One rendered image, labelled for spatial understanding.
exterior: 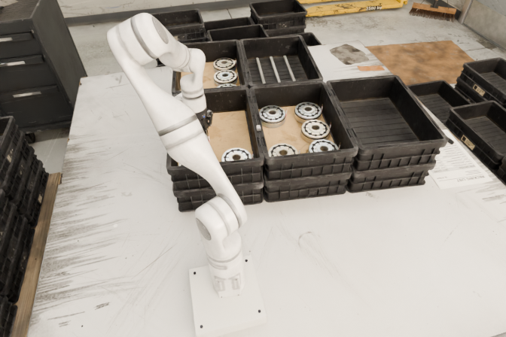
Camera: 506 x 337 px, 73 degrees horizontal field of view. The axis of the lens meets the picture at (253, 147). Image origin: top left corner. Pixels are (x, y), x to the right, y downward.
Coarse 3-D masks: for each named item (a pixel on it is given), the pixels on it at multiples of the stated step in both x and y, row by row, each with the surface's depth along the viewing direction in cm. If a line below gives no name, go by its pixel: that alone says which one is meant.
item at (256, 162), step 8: (240, 88) 133; (248, 96) 129; (248, 104) 126; (256, 120) 118; (256, 136) 113; (168, 160) 105; (232, 160) 105; (240, 160) 105; (248, 160) 105; (256, 160) 105; (168, 168) 103; (176, 168) 103; (184, 168) 103; (224, 168) 105; (232, 168) 105
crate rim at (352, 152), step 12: (288, 84) 134; (300, 84) 134; (312, 84) 135; (324, 84) 134; (252, 96) 129; (336, 108) 125; (348, 132) 115; (264, 144) 112; (264, 156) 106; (276, 156) 106; (288, 156) 106; (300, 156) 106; (312, 156) 106; (324, 156) 107; (336, 156) 108; (348, 156) 108
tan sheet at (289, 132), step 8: (288, 112) 137; (288, 120) 134; (296, 120) 134; (264, 128) 131; (272, 128) 131; (280, 128) 131; (288, 128) 131; (296, 128) 130; (272, 136) 127; (280, 136) 127; (288, 136) 127; (296, 136) 127; (272, 144) 124; (296, 144) 124; (304, 144) 124; (304, 152) 121
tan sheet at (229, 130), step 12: (216, 120) 134; (228, 120) 134; (240, 120) 134; (216, 132) 129; (228, 132) 129; (240, 132) 129; (216, 144) 125; (228, 144) 124; (240, 144) 124; (216, 156) 120
